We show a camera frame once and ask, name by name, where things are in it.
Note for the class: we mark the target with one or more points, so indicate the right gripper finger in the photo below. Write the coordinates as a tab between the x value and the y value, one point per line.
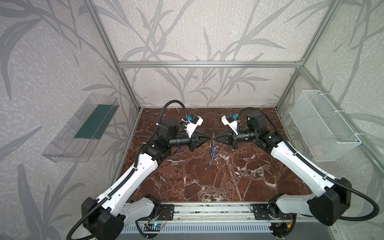
226	141
224	136

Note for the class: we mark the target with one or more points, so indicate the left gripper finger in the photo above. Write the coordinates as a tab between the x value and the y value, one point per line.
204	137
201	142

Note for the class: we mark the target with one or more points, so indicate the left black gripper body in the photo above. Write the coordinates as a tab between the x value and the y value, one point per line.
193	142

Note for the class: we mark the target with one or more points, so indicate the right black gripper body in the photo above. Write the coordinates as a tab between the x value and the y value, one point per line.
234	139

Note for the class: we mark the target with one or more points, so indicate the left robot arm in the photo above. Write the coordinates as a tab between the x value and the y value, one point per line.
105	217

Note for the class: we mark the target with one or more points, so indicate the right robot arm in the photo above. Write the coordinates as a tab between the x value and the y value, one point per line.
327	201

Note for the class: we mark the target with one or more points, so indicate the green circuit board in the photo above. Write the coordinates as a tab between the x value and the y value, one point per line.
154	227

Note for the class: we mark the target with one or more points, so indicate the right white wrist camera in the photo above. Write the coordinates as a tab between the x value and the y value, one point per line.
232	121

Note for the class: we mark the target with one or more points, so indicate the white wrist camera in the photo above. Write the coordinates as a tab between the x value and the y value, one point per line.
193	122
232	121

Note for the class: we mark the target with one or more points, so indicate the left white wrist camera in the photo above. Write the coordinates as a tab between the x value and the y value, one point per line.
193	122

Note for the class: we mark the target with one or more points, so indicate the aluminium frame crossbar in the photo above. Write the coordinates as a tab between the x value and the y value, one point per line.
207	64

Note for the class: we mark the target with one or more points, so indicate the aluminium front rail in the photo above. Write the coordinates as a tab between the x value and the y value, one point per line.
195	212

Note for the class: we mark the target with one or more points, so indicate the white wire mesh basket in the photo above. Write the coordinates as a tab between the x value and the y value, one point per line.
325	131

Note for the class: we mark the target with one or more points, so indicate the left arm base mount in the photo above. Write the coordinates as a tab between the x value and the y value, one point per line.
162	212

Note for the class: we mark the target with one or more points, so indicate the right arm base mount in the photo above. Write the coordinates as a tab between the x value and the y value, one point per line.
267	212

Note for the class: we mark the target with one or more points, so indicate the clear plastic wall shelf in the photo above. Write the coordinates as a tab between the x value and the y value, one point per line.
77	140

